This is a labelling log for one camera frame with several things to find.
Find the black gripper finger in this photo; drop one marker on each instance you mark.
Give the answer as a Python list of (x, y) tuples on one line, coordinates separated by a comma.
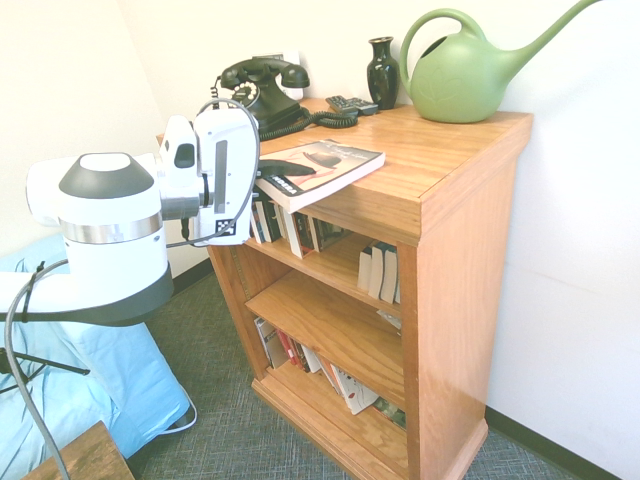
[(287, 168)]

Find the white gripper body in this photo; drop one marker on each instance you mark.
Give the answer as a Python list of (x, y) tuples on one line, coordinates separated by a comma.
[(235, 165)]

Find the thick paperback book dark cover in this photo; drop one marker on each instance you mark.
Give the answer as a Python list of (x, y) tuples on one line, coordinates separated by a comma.
[(340, 170)]

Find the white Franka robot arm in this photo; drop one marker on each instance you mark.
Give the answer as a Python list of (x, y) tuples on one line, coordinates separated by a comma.
[(110, 240)]

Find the worn tan paperback book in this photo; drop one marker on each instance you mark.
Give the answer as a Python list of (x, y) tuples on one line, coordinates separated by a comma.
[(280, 225)]

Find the black rotary telephone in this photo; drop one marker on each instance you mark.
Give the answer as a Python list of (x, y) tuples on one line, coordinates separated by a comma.
[(272, 102)]

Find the dark picture cover paperback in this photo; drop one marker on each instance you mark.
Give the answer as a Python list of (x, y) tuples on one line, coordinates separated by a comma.
[(330, 232)]

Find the blue cover paperback book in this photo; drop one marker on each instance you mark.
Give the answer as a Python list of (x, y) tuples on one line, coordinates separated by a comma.
[(365, 270), (377, 272)]

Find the black glossy vase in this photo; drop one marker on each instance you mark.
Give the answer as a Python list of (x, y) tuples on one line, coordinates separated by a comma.
[(382, 75)]

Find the white books middle right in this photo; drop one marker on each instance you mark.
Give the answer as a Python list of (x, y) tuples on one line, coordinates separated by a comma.
[(391, 277)]

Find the white and black cover book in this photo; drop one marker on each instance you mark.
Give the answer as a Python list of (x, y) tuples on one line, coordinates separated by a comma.
[(267, 342)]

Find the green plastic watering can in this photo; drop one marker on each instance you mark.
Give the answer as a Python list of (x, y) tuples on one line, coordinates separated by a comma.
[(455, 85)]

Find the white cover paperback book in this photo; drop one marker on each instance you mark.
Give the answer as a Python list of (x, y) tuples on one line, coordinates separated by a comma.
[(311, 360)]

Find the wooden bookshelf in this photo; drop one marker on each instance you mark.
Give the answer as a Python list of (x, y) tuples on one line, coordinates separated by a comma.
[(465, 275)]

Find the orange cover paperback book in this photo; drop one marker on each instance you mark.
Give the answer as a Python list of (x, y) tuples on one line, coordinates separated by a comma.
[(330, 375)]

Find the light blue cloth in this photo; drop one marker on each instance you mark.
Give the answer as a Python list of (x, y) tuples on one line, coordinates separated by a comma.
[(125, 370)]

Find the white book with red marks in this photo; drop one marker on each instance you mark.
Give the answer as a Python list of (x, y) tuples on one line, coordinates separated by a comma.
[(355, 392)]

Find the dark green cover book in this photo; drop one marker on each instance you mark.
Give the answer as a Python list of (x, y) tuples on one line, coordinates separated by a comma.
[(390, 412)]

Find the dark wooden table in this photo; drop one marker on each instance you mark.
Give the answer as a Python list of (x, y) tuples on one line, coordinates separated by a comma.
[(85, 460)]

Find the black camera tripod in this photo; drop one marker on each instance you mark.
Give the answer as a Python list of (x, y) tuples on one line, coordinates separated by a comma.
[(60, 366)]

